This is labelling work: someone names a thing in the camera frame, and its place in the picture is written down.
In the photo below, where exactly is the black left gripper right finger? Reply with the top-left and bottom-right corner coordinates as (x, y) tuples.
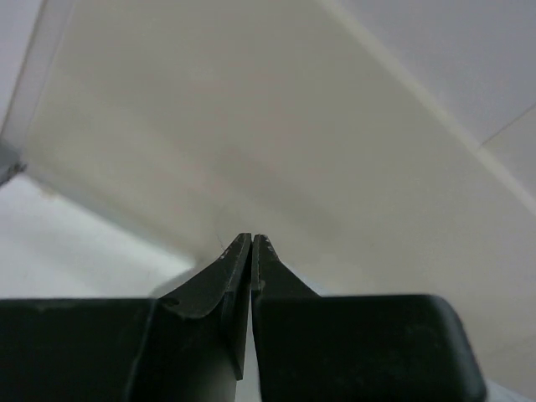
(251, 234), (487, 401)

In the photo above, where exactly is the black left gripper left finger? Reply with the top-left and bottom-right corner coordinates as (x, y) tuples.
(1, 234), (251, 401)

